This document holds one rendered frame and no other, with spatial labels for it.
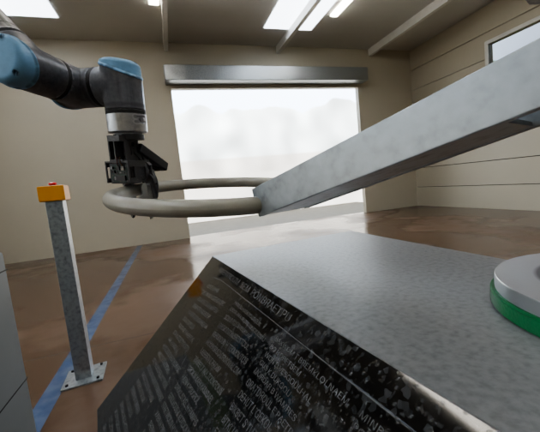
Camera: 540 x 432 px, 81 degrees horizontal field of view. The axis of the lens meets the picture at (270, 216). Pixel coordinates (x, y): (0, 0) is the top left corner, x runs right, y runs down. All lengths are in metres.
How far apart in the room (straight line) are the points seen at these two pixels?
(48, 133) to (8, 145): 0.68
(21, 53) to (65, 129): 6.45
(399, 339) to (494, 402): 0.08
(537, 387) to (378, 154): 0.24
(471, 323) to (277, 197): 0.30
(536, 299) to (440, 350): 0.08
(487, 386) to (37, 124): 7.33
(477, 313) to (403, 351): 0.10
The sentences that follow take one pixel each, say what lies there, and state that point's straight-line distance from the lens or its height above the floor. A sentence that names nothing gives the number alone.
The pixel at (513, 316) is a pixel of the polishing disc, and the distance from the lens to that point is 0.33.
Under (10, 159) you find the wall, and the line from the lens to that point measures 7.45.
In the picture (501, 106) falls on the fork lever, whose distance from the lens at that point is 0.33.
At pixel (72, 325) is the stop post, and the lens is 2.10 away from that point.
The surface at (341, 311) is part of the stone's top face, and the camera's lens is 0.34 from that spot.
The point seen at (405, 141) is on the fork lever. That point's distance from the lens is 0.36.
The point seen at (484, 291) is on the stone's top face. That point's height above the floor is 0.84.
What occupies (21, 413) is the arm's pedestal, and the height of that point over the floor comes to 0.35.
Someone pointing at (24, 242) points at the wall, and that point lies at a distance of 7.42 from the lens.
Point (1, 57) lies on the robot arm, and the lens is 0.83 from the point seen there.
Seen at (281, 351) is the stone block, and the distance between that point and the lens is 0.34.
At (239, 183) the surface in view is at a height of 0.99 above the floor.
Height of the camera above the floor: 0.98
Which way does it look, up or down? 6 degrees down
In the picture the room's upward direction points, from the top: 6 degrees counter-clockwise
